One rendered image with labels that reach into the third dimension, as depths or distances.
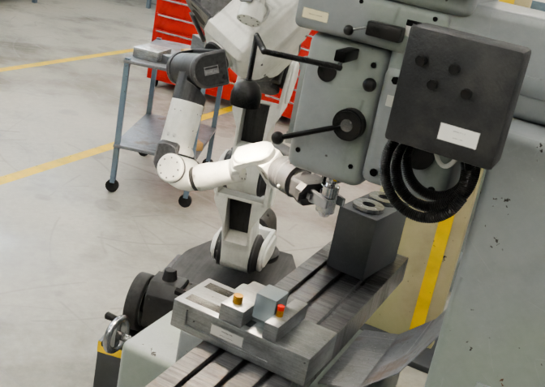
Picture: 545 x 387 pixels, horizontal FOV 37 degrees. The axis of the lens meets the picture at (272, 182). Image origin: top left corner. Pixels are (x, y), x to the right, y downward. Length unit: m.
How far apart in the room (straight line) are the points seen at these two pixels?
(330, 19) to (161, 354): 0.97
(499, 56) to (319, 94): 0.53
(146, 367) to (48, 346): 1.36
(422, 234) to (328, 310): 1.72
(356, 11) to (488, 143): 0.46
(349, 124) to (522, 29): 0.40
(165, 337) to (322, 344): 0.58
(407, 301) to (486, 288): 2.26
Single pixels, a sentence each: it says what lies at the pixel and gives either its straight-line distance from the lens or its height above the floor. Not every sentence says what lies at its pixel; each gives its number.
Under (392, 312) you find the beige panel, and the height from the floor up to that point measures 0.14.
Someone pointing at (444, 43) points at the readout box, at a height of 1.71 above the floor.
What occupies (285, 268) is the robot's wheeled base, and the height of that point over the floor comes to 0.57.
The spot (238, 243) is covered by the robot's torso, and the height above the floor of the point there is 0.75.
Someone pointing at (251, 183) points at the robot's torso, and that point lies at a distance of 2.64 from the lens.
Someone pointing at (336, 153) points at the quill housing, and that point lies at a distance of 1.82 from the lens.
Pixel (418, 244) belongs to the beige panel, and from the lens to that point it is 3.80.
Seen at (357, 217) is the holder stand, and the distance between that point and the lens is 2.26.
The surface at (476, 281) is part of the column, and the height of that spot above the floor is 1.25.
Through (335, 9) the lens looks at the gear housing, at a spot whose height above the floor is 1.69.
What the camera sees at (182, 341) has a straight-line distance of 2.09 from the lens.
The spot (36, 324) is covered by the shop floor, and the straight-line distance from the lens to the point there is 3.67.
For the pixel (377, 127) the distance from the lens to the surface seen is 1.75.
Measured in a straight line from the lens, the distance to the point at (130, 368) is 2.23.
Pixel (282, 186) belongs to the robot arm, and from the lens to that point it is 2.02.
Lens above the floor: 1.90
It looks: 19 degrees down
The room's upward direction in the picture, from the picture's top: 11 degrees clockwise
